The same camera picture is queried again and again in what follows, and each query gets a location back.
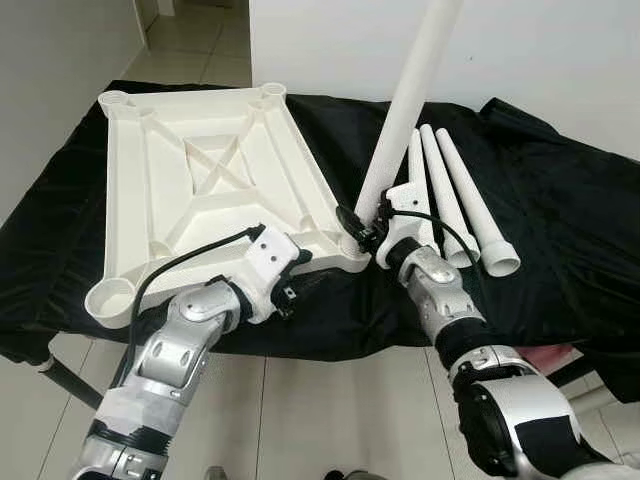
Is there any black cloth cover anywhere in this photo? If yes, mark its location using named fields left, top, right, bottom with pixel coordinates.
left=0, top=80, right=640, bottom=406

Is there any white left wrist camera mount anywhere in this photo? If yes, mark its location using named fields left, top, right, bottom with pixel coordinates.
left=235, top=225, right=313, bottom=323

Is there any pink soft object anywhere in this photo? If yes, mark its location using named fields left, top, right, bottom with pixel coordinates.
left=515, top=342, right=586, bottom=376

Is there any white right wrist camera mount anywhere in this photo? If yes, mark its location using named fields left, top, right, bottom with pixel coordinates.
left=377, top=183, right=438, bottom=266

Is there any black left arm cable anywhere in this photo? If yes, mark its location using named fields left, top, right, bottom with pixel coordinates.
left=128, top=225, right=266, bottom=331

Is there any grey robot right foot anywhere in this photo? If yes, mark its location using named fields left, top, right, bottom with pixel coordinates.
left=322, top=468, right=391, bottom=480

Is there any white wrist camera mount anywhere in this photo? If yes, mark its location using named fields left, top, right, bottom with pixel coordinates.
left=377, top=183, right=438, bottom=266
left=235, top=225, right=313, bottom=323

